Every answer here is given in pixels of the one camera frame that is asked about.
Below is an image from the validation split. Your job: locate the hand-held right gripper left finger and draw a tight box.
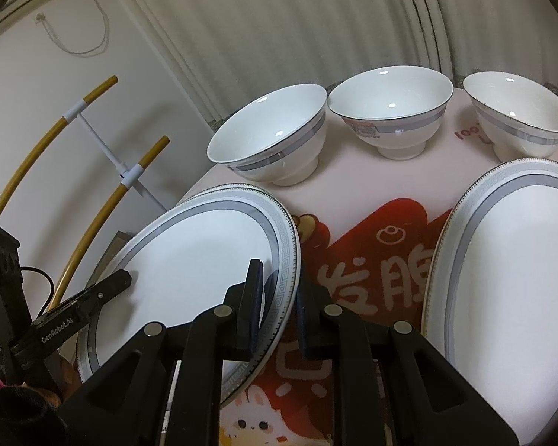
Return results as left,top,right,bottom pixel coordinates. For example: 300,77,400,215
58,258,280,446

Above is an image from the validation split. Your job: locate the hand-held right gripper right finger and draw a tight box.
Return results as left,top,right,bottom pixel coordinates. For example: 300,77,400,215
295,279,519,446

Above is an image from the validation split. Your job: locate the round pink printed table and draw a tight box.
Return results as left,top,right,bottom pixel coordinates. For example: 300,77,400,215
174,86,558,446

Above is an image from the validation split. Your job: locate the white bowl red label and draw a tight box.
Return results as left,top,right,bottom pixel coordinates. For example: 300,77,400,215
328,66,454,161

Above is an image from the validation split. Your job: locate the white bowl grey band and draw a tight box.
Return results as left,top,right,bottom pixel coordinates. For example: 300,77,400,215
462,71,558,163
207,84,328,187

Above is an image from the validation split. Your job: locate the black cable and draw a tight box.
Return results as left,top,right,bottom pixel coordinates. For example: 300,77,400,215
21,266,57,312

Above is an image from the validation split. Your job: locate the white cord loop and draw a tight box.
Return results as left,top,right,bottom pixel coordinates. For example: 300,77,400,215
33,0,110,56

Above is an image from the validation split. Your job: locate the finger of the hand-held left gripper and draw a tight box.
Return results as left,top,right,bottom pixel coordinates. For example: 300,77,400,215
51,269,132,319

